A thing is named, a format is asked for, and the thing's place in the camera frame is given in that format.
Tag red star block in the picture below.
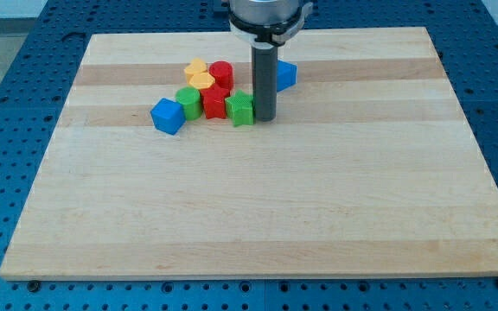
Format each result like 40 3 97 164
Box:
200 84 230 119

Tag red cylinder block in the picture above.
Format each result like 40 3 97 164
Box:
208 60 233 90

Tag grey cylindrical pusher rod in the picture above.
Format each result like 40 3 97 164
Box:
252 48 278 122

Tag green cylinder block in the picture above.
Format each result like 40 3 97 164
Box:
175 86 202 121

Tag green star block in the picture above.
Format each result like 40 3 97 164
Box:
225 90 254 127

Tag blue triangle block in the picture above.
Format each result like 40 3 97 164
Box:
277 60 297 92

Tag wooden board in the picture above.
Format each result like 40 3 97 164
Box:
0 27 498 281

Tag yellow hexagon block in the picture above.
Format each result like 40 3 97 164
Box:
188 72 215 90

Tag yellow heart block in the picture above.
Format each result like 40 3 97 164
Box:
183 58 208 82

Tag blue cube block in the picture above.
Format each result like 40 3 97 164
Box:
150 98 186 135

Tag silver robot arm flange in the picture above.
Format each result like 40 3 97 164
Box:
228 0 314 49

